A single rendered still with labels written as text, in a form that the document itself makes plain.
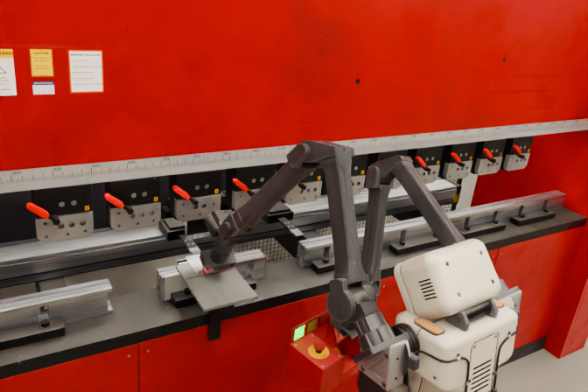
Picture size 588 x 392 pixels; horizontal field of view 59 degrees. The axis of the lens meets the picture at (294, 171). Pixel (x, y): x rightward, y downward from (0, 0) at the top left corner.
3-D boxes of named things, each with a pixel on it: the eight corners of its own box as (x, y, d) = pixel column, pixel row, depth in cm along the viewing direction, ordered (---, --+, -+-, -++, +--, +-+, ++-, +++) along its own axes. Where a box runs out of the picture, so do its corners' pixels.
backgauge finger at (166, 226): (180, 262, 182) (181, 248, 180) (158, 227, 202) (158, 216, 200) (213, 255, 188) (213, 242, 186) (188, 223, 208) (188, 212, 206)
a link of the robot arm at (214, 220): (229, 228, 152) (251, 227, 158) (213, 199, 158) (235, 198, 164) (211, 253, 158) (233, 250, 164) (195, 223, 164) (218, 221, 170)
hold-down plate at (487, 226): (462, 240, 243) (464, 234, 242) (453, 234, 247) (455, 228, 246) (505, 229, 258) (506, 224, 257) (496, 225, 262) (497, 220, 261)
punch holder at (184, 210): (176, 222, 167) (177, 175, 162) (167, 212, 174) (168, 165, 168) (220, 216, 175) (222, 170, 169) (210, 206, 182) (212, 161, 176)
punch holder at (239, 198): (234, 213, 177) (236, 168, 172) (223, 203, 184) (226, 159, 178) (272, 207, 185) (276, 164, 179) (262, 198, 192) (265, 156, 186)
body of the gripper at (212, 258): (199, 254, 167) (204, 241, 162) (228, 248, 172) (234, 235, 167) (206, 271, 163) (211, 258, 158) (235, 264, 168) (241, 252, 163)
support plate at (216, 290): (204, 311, 156) (204, 309, 156) (175, 268, 177) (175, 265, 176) (257, 298, 165) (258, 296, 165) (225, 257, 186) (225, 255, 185)
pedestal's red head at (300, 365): (318, 399, 172) (325, 355, 166) (285, 371, 183) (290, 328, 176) (357, 372, 186) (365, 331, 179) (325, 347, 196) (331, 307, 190)
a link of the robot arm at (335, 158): (332, 131, 124) (358, 133, 131) (291, 142, 134) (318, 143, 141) (353, 323, 119) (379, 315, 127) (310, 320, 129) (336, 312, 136)
